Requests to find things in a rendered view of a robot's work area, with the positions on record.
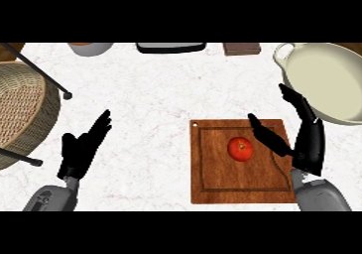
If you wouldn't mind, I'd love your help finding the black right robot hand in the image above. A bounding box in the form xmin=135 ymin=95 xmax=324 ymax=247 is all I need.
xmin=247 ymin=82 xmax=327 ymax=178

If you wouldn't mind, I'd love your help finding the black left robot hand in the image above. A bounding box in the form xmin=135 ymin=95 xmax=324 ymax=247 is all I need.
xmin=57 ymin=109 xmax=113 ymax=182

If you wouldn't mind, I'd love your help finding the red tomato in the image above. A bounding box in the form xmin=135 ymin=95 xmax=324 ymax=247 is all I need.
xmin=228 ymin=136 xmax=256 ymax=163

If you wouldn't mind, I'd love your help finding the cream white pot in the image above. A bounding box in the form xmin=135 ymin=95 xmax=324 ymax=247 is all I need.
xmin=272 ymin=42 xmax=362 ymax=126

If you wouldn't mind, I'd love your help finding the brown wooden cutting board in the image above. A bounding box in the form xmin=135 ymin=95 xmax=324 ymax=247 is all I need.
xmin=190 ymin=118 xmax=299 ymax=205

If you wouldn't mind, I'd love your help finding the black metal rod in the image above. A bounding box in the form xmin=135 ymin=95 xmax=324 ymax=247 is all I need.
xmin=0 ymin=145 xmax=45 ymax=168
xmin=0 ymin=42 xmax=75 ymax=101

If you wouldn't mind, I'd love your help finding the wicker basket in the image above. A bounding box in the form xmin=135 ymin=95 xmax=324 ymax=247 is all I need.
xmin=0 ymin=61 xmax=63 ymax=173

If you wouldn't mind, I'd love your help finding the grey bowl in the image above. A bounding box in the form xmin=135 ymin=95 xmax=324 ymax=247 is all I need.
xmin=67 ymin=42 xmax=115 ymax=58

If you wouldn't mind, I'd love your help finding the brown wooden block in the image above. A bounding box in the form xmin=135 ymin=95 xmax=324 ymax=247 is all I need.
xmin=224 ymin=42 xmax=264 ymax=57

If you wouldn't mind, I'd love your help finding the black flat appliance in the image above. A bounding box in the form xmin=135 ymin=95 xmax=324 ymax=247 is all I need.
xmin=135 ymin=42 xmax=209 ymax=55

